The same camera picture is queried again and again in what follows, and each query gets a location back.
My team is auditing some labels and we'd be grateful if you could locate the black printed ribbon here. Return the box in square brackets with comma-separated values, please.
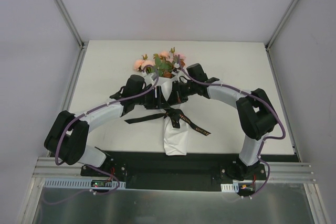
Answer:
[125, 108, 211, 136]

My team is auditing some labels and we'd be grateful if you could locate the peach rose stem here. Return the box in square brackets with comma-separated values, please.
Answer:
[174, 52, 186, 61]
[133, 54, 155, 71]

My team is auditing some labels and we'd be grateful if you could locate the pink rose stem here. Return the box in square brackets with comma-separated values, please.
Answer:
[153, 47, 175, 62]

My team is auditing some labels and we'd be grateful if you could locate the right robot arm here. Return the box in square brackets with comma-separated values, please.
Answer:
[168, 63, 281, 181]

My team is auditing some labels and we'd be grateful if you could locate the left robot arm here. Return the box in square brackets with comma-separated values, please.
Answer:
[44, 74, 159, 176]

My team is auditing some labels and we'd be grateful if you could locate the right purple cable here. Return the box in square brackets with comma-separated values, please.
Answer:
[177, 55, 287, 198]

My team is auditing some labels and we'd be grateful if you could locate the purple cable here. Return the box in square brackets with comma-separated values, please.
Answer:
[55, 63, 161, 196]
[177, 55, 287, 198]

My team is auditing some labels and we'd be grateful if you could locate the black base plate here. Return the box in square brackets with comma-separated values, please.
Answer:
[80, 150, 272, 190]

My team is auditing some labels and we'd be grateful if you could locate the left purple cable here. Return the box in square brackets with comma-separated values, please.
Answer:
[55, 63, 161, 196]

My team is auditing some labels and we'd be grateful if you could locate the right cable duct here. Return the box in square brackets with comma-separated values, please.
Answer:
[220, 183, 239, 193]

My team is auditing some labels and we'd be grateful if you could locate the cable duct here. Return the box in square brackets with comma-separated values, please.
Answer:
[220, 183, 239, 193]
[44, 178, 126, 190]

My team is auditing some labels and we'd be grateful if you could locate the aluminium rail profile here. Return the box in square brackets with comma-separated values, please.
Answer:
[33, 157, 317, 184]

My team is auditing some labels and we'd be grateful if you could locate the left cable duct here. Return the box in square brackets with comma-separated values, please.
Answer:
[44, 178, 126, 190]

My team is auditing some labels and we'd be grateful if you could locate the left aluminium frame post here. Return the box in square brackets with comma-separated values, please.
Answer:
[39, 0, 87, 49]

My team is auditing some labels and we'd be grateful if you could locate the aluminium frame post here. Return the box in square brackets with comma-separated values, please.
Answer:
[39, 0, 87, 49]
[265, 0, 318, 50]

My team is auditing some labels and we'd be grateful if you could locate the right aluminium frame post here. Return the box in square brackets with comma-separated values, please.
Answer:
[265, 0, 318, 50]

